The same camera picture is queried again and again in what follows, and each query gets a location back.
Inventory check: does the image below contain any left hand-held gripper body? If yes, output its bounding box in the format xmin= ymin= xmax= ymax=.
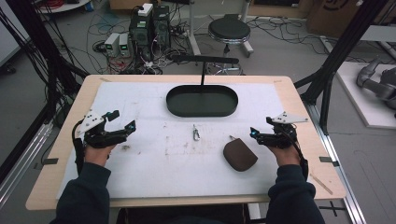
xmin=75 ymin=109 xmax=121 ymax=149

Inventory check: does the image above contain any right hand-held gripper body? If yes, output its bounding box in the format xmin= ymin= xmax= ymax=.
xmin=257 ymin=111 xmax=310 ymax=149

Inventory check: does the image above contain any person's left hand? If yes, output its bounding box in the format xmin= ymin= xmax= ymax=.
xmin=83 ymin=143 xmax=117 ymax=168

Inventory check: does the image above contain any person's right hand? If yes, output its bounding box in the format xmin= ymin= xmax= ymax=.
xmin=268 ymin=144 xmax=303 ymax=168

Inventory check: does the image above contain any brown pouch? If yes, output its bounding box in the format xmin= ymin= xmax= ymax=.
xmin=222 ymin=134 xmax=259 ymax=173

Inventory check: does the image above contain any white table mat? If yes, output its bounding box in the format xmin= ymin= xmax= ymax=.
xmin=55 ymin=81 xmax=285 ymax=200

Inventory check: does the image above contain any silver carabiner clip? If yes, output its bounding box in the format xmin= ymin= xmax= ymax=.
xmin=191 ymin=123 xmax=201 ymax=142

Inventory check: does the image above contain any black oval tray stand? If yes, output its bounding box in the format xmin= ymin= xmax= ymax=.
xmin=165 ymin=54 xmax=240 ymax=119

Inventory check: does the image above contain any thin wooden stick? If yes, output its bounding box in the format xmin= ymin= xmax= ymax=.
xmin=309 ymin=173 xmax=334 ymax=196

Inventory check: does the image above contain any grey power supply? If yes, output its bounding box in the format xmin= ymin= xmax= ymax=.
xmin=118 ymin=33 xmax=132 ymax=58
xmin=104 ymin=32 xmax=121 ymax=58

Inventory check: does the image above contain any white platform board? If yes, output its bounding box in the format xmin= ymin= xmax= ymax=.
xmin=335 ymin=61 xmax=396 ymax=131

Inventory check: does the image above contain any black computer tower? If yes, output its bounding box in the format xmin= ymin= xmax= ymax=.
xmin=151 ymin=5 xmax=172 ymax=49
xmin=128 ymin=12 xmax=154 ymax=61

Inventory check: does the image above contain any black round stool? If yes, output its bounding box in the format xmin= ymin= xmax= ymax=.
xmin=207 ymin=13 xmax=255 ymax=59

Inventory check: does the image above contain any white box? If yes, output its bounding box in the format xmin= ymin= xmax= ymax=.
xmin=136 ymin=3 xmax=154 ymax=18

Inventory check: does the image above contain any white desk leg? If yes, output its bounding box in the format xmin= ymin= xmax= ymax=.
xmin=186 ymin=0 xmax=202 ymax=57

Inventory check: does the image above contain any cardboard box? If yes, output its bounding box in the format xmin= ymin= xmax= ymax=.
xmin=305 ymin=0 xmax=363 ymax=31

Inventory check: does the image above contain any left hand-held gripper cable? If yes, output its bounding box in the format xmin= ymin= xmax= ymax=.
xmin=71 ymin=119 xmax=86 ymax=175

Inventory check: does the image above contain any hand-held gripper cable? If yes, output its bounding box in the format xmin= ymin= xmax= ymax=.
xmin=288 ymin=124 xmax=310 ymax=182
xmin=71 ymin=119 xmax=86 ymax=175

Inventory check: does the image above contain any right hand-held gripper cable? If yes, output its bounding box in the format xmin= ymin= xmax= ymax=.
xmin=288 ymin=124 xmax=310 ymax=182

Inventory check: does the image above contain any tangle of floor cables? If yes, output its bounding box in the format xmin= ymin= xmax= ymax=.
xmin=64 ymin=6 xmax=200 ymax=76

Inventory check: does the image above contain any aluminium rail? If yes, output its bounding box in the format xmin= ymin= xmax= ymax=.
xmin=0 ymin=120 xmax=54 ymax=206
xmin=305 ymin=102 xmax=368 ymax=224

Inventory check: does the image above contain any black frame post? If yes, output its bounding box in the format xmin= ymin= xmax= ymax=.
xmin=5 ymin=0 xmax=90 ymax=94
xmin=293 ymin=0 xmax=389 ymax=135

